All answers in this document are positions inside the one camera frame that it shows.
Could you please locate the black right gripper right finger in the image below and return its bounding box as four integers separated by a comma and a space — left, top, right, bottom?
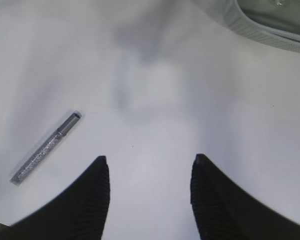
190, 153, 300, 240

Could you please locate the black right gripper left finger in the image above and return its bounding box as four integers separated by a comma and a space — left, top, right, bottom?
0, 156, 110, 240

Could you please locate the silver glitter glue pen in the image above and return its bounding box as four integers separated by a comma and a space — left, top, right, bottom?
10, 111, 82, 186

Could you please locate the green plastic woven basket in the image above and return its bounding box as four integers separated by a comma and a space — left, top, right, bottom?
191, 0, 300, 55

